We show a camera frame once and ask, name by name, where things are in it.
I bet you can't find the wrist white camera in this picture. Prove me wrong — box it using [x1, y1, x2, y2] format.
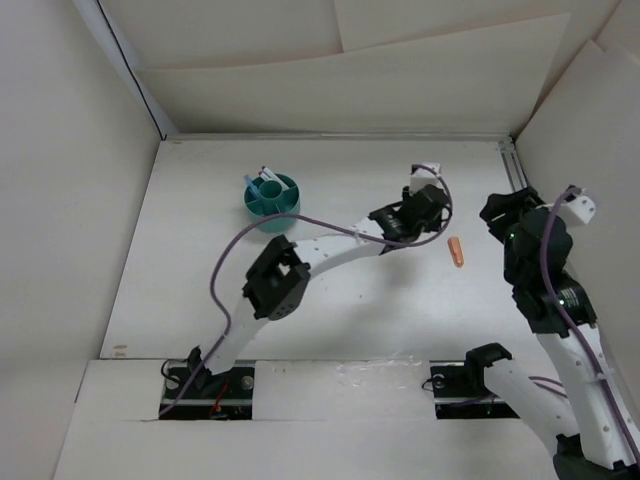
[409, 162, 441, 193]
[559, 189, 596, 228]

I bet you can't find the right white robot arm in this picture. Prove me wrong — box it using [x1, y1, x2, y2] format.
[462, 186, 639, 479]

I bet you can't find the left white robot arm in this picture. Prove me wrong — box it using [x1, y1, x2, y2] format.
[187, 184, 453, 397]

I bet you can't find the blue capped white marker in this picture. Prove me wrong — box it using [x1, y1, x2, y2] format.
[259, 166, 289, 191]

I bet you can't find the teal round organizer container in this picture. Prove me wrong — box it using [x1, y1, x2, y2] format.
[243, 173, 301, 234]

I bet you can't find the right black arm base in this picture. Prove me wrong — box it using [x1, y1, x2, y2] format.
[422, 343, 518, 420]

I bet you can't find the blue translucent eraser case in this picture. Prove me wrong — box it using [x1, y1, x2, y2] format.
[244, 175, 261, 199]

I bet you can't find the orange translucent eraser case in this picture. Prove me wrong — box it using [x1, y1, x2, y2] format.
[447, 236, 465, 268]

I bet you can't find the aluminium rail right side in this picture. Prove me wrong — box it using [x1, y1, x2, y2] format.
[498, 139, 529, 191]

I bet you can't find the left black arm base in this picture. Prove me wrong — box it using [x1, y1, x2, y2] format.
[158, 347, 255, 421]

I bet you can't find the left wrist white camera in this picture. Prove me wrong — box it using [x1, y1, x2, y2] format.
[409, 162, 441, 193]

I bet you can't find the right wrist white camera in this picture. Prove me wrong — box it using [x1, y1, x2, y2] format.
[559, 189, 596, 228]

